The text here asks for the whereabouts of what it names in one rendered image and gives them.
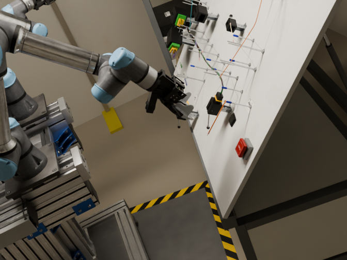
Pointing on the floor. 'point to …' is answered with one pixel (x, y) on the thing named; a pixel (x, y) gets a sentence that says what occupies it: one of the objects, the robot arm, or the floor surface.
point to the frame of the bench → (282, 209)
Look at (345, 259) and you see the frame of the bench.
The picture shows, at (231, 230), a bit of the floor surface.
